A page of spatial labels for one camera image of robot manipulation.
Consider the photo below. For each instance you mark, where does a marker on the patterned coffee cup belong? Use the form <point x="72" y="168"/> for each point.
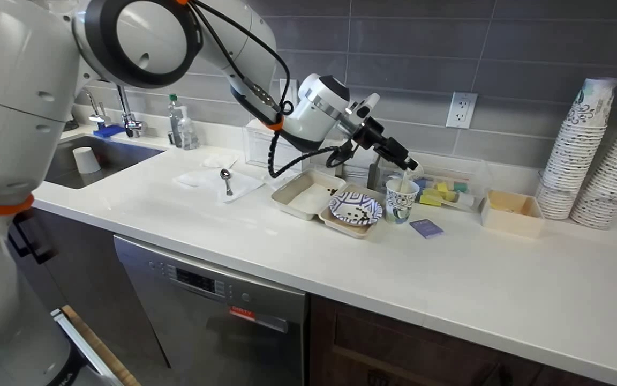
<point x="399" y="203"/>

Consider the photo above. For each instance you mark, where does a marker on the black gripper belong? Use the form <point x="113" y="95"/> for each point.
<point x="358" y="123"/>

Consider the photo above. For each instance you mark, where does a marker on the white cup in sink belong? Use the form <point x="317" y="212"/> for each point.
<point x="86" y="162"/>

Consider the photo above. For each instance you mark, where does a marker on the chrome kitchen faucet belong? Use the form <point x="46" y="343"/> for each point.
<point x="128" y="118"/>

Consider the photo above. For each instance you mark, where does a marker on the white plastic knife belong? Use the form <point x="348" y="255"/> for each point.
<point x="404" y="181"/>

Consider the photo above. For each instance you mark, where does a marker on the clear soap bottle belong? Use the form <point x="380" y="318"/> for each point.
<point x="182" y="131"/>

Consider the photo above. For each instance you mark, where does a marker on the large white napkin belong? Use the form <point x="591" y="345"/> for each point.
<point x="211" y="181"/>

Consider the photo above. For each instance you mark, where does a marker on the small beige cardboard box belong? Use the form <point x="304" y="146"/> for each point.
<point x="512" y="212"/>

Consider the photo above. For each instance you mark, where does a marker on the white wall outlet right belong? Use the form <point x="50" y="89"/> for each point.
<point x="462" y="110"/>

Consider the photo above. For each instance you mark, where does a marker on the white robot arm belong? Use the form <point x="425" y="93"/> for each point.
<point x="152" y="43"/>

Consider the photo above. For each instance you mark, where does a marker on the left stack of paper cups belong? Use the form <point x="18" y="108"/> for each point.
<point x="575" y="149"/>

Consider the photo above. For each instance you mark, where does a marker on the clear napkin holder with napkins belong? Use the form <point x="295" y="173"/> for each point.
<point x="257" y="146"/>

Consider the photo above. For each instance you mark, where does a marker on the beige takeout tray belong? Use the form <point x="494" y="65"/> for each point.
<point x="309" y="193"/>

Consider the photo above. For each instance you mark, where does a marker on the stainless sink basin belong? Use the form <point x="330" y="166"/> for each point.
<point x="113" y="156"/>

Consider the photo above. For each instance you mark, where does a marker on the dark wood cabinet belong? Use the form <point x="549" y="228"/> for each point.
<point x="358" y="348"/>

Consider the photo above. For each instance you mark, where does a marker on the purple packet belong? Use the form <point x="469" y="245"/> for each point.
<point x="426" y="228"/>

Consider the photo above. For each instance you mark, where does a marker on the blue sponge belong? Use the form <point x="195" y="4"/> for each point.
<point x="108" y="131"/>

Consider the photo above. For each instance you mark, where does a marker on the stainless dishwasher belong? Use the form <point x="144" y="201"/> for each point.
<point x="218" y="327"/>

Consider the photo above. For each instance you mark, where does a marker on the clear box of sweetener packets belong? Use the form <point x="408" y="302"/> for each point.
<point x="460" y="184"/>

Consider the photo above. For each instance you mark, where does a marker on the silver spoon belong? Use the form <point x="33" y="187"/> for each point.
<point x="225" y="177"/>

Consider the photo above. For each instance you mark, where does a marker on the blue patterned bowl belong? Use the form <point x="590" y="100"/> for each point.
<point x="356" y="208"/>

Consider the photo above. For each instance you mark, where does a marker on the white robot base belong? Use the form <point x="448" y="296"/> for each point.
<point x="40" y="67"/>

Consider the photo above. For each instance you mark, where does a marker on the metal napkin dispenser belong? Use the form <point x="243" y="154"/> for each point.
<point x="358" y="168"/>

